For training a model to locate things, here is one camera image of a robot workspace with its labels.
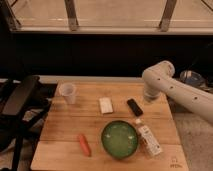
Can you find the translucent yellowish end tool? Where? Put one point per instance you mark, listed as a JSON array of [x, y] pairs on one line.
[[150, 97]]

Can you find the black eraser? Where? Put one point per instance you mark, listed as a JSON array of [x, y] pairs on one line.
[[134, 107]]

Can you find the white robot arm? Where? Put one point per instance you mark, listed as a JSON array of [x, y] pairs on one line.
[[159, 78]]

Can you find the round glass container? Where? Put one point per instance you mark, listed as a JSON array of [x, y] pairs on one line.
[[192, 78]]

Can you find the white rectangular block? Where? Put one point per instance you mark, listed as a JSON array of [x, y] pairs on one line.
[[105, 105]]

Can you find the green bowl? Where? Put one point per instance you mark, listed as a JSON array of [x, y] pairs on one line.
[[119, 139]]

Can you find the orange carrot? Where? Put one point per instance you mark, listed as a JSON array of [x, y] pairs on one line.
[[84, 145]]

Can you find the clear plastic cup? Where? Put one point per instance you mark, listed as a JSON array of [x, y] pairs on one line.
[[68, 92]]

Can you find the black office chair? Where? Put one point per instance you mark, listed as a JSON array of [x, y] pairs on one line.
[[22, 106]]

